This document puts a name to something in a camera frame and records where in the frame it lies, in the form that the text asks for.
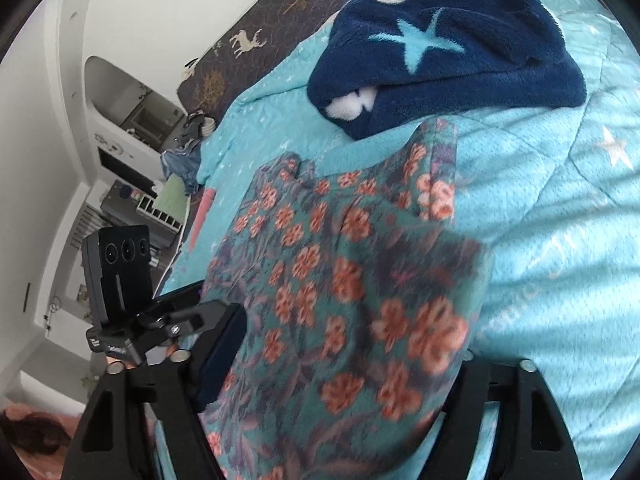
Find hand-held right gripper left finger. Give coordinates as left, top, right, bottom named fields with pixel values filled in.
left=62, top=304, right=249, bottom=480

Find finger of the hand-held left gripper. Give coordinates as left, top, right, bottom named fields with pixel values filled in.
left=156, top=282, right=235, bottom=340

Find turquoise star quilt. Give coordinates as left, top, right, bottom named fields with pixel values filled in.
left=155, top=0, right=640, bottom=480

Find white slatted rack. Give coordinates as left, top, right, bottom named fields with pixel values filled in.
left=137, top=197, right=181, bottom=235

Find green quilted mat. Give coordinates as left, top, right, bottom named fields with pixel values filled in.
left=152, top=175, right=192, bottom=221

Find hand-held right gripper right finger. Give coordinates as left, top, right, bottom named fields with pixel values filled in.
left=425, top=352, right=583, bottom=480

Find grey crumpled clothes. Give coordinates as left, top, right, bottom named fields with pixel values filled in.
left=175, top=112, right=217, bottom=153

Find navy star fleece blanket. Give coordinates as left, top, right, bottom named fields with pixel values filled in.
left=306, top=0, right=588, bottom=142

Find dark deer print bedsheet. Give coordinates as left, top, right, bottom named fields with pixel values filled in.
left=176, top=0, right=418, bottom=117

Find blue denim garment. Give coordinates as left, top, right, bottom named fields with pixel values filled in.
left=160, top=147, right=203, bottom=195

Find dark fuzzy item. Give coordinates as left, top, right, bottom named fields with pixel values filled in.
left=0, top=407, right=76, bottom=461

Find folded pink cloth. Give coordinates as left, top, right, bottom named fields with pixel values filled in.
left=189, top=186, right=217, bottom=252

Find floral teal garment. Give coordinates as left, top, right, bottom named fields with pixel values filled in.
left=200, top=119, right=496, bottom=480

